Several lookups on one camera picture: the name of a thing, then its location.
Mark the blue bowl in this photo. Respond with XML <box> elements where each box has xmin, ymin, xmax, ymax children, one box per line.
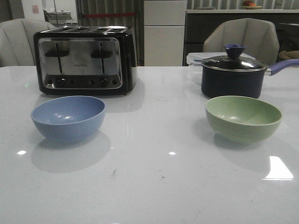
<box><xmin>30</xmin><ymin>96</ymin><xmax>106</xmax><ymax>143</ymax></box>

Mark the green bowl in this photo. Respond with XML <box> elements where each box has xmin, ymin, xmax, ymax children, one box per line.
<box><xmin>205</xmin><ymin>96</ymin><xmax>283</xmax><ymax>144</ymax></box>

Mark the clear plastic food container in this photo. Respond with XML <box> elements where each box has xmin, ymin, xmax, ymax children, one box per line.
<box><xmin>186</xmin><ymin>51</ymin><xmax>256</xmax><ymax>67</ymax></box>

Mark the grey pleated curtain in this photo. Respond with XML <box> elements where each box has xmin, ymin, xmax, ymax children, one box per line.
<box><xmin>75</xmin><ymin>0</ymin><xmax>144</xmax><ymax>65</ymax></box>

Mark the dark blue saucepan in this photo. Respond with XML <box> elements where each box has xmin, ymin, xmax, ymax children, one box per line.
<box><xmin>201</xmin><ymin>59</ymin><xmax>299</xmax><ymax>98</ymax></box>

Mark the white refrigerator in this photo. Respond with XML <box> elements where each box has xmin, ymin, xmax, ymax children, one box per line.
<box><xmin>144</xmin><ymin>0</ymin><xmax>187</xmax><ymax>66</ymax></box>

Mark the black and chrome four-slot toaster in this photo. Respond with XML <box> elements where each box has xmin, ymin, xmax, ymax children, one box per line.
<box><xmin>34</xmin><ymin>26</ymin><xmax>137</xmax><ymax>96</ymax></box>

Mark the glass pot lid blue knob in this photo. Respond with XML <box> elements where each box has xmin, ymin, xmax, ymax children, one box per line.
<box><xmin>201</xmin><ymin>44</ymin><xmax>267</xmax><ymax>71</ymax></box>

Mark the dark kitchen counter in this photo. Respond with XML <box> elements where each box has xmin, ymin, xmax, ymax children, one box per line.
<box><xmin>182</xmin><ymin>9</ymin><xmax>299</xmax><ymax>67</ymax></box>

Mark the beige armchair right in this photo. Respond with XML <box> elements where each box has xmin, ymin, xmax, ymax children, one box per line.
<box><xmin>203</xmin><ymin>18</ymin><xmax>279</xmax><ymax>65</ymax></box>

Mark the beige armchair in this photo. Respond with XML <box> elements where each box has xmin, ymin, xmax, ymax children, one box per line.
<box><xmin>203</xmin><ymin>18</ymin><xmax>279</xmax><ymax>65</ymax></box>
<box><xmin>0</xmin><ymin>18</ymin><xmax>54</xmax><ymax>67</ymax></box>

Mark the fruit bowl on counter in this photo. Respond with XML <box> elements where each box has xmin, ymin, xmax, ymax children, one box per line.
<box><xmin>242</xmin><ymin>0</ymin><xmax>262</xmax><ymax>10</ymax></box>

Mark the beige armchair left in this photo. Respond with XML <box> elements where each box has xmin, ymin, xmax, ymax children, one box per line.
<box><xmin>0</xmin><ymin>18</ymin><xmax>54</xmax><ymax>67</ymax></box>

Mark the red barrier strap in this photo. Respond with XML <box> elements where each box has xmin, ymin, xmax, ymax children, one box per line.
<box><xmin>83</xmin><ymin>12</ymin><xmax>137</xmax><ymax>18</ymax></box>

